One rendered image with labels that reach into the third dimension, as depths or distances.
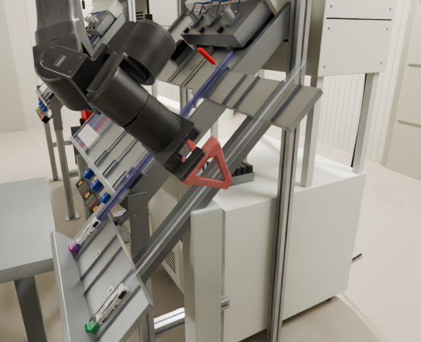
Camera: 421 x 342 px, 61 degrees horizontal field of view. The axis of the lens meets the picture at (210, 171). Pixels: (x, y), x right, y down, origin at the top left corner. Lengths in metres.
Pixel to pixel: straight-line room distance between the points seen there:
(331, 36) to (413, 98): 2.18
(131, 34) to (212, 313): 0.56
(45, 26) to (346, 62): 0.96
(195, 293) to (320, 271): 0.90
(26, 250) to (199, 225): 0.55
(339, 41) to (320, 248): 0.76
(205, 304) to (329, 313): 1.03
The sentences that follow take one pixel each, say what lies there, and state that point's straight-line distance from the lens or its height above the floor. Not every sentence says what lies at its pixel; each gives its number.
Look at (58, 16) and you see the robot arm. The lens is 0.54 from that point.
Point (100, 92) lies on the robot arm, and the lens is 0.43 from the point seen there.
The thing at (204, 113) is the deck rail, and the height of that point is 0.93.
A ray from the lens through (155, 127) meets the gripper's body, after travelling 0.45.
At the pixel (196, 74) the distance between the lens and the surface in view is 1.15.
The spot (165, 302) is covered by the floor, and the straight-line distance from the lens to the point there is 1.72.
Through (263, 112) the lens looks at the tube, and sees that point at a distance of 0.54.
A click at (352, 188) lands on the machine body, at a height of 0.57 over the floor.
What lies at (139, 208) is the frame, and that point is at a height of 0.72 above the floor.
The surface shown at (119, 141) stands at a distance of 1.21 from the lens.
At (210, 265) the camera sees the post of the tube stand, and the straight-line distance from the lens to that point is 0.71.
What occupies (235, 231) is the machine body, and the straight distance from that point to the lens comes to 1.16.
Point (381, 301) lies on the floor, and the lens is 1.88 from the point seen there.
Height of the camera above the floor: 1.13
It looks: 21 degrees down
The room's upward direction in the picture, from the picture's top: straight up
